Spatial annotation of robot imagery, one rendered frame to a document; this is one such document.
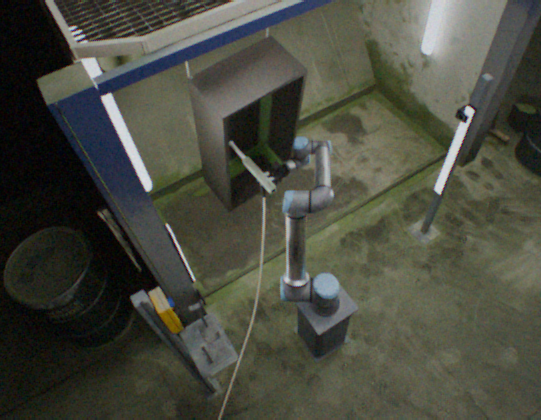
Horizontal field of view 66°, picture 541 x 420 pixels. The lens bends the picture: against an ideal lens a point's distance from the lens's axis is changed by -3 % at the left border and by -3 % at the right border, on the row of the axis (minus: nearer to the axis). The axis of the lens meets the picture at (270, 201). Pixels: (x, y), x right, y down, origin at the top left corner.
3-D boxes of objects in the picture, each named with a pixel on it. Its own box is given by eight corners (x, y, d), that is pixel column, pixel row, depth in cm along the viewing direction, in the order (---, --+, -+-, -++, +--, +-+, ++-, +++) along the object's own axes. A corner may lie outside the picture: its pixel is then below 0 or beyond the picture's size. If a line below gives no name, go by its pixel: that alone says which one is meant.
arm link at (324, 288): (338, 308, 257) (340, 296, 242) (309, 307, 258) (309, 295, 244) (337, 284, 265) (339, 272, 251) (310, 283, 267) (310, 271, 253)
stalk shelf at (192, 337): (180, 333, 250) (179, 332, 249) (213, 313, 256) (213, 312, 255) (203, 379, 234) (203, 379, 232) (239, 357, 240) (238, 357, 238)
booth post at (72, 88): (190, 331, 330) (46, 105, 145) (180, 313, 339) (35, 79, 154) (210, 319, 334) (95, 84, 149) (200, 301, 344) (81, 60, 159)
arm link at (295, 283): (309, 308, 254) (312, 199, 214) (279, 307, 255) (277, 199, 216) (309, 290, 266) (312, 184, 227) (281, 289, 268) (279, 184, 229)
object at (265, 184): (277, 206, 276) (276, 185, 257) (271, 210, 275) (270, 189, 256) (236, 159, 299) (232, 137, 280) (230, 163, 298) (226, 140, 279)
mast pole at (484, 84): (419, 231, 368) (481, 76, 236) (423, 228, 370) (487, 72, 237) (423, 235, 366) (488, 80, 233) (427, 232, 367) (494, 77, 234)
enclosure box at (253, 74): (204, 180, 349) (187, 77, 241) (263, 144, 367) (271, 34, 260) (229, 212, 337) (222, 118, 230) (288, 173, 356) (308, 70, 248)
